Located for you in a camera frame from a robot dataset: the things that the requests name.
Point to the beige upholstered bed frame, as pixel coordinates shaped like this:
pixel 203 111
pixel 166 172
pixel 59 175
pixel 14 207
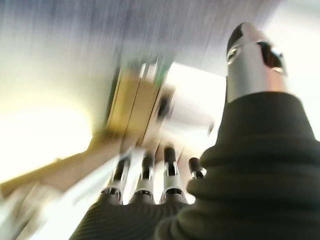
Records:
pixel 62 170

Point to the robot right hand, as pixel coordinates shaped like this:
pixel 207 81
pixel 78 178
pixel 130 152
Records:
pixel 250 175

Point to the light wooden nightstand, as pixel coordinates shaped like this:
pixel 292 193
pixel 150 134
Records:
pixel 135 107

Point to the small green object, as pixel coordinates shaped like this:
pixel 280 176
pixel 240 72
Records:
pixel 162 72

